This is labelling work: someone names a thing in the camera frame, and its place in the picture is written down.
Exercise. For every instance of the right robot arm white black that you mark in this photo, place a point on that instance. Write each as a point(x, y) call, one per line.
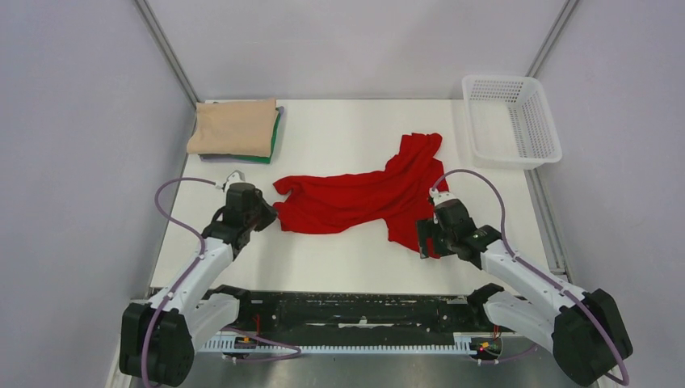
point(584, 331)

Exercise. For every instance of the white plastic laundry basket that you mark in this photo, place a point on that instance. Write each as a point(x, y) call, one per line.
point(509, 124)

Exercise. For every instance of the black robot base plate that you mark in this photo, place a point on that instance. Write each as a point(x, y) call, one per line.
point(354, 319)

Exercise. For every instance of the white slotted cable duct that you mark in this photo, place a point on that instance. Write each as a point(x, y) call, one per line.
point(229, 343)

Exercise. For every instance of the green folded t shirt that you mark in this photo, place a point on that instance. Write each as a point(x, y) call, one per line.
point(274, 135)

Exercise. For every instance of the right aluminium frame post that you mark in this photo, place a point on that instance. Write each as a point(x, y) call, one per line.
point(564, 16)

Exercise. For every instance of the aluminium frame post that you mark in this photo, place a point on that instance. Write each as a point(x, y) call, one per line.
point(161, 40)
point(564, 16)

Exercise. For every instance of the left aluminium frame post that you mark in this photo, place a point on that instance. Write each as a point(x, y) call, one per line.
point(161, 40)

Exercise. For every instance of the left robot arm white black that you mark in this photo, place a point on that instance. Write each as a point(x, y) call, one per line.
point(160, 337)

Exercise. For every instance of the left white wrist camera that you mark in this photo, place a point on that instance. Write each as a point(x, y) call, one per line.
point(235, 177)

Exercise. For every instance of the red t shirt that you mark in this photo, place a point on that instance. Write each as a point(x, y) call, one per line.
point(397, 195)

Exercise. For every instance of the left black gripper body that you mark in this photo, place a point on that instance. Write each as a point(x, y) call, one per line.
point(261, 217)

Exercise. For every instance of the beige folded t shirt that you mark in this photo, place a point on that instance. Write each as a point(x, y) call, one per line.
point(243, 128)

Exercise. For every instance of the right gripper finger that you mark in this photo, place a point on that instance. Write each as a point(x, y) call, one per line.
point(424, 229)
point(443, 237)

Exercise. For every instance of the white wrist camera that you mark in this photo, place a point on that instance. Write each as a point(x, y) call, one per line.
point(235, 177)
point(439, 197)

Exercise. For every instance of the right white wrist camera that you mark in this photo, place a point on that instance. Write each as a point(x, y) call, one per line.
point(439, 197)

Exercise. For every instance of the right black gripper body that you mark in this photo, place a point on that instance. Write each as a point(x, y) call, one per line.
point(449, 237)

